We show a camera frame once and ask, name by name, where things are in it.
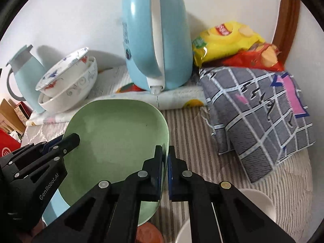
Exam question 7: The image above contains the brown bowl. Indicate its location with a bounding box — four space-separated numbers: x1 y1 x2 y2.
135 223 165 243

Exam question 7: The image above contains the light blue electric kettle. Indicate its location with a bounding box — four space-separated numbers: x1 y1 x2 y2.
122 0 194 95

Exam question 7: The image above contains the red and blue patterned bowl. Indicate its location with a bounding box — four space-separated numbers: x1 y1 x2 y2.
35 47 90 92

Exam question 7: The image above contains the patterned gift box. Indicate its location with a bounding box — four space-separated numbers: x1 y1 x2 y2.
14 101 33 127

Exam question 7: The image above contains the white bowl with grey swirls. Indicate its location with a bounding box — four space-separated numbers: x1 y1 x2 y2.
37 56 98 114

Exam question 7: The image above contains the wooden furniture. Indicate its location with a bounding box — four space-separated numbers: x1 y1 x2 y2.
0 98 19 134

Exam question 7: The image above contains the red box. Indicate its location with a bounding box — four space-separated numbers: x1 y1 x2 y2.
0 128 22 161

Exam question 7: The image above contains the brown wooden door frame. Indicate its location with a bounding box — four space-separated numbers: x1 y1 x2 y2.
273 0 302 64

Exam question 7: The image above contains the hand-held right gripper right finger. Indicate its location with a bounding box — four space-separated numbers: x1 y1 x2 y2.
167 145 296 243

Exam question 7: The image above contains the striped quilted blanket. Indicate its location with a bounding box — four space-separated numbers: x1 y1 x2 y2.
20 106 314 243

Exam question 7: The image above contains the grey checked cloth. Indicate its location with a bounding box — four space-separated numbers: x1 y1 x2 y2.
197 66 317 184

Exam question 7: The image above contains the yellow chip bag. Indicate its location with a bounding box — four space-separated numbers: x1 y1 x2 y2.
192 21 266 67

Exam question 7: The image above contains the green plate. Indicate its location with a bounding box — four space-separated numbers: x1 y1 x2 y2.
59 99 170 227

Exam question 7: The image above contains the fruit print table mat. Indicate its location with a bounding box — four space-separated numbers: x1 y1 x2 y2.
25 64 207 127

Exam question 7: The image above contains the light blue thermos jug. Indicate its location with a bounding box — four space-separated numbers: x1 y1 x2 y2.
5 45 47 114

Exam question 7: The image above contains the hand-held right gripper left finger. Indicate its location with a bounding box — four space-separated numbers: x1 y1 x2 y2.
32 145 164 243

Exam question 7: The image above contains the light blue plate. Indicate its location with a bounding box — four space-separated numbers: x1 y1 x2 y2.
42 190 74 227

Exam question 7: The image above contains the plain white bowl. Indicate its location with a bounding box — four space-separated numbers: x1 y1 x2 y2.
175 188 277 243

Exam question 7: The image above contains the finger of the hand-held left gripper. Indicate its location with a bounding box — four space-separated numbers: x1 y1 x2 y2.
0 135 64 170
10 133 81 182

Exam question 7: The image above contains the red chip bag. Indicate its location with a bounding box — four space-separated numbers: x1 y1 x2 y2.
220 43 285 72

